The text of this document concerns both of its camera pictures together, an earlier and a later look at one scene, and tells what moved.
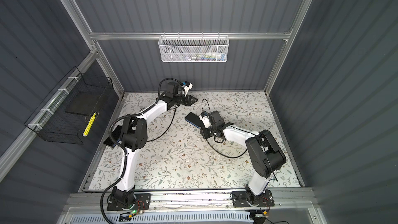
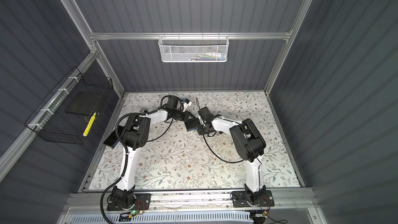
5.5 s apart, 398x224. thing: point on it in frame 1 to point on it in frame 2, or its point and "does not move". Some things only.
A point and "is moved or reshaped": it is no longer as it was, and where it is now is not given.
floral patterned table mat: (178, 156) does not move
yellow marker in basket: (91, 120) does not move
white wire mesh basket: (193, 49) does not move
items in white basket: (208, 56) does not move
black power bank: (194, 120) is moved or reshaped
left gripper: (188, 100) to (186, 115)
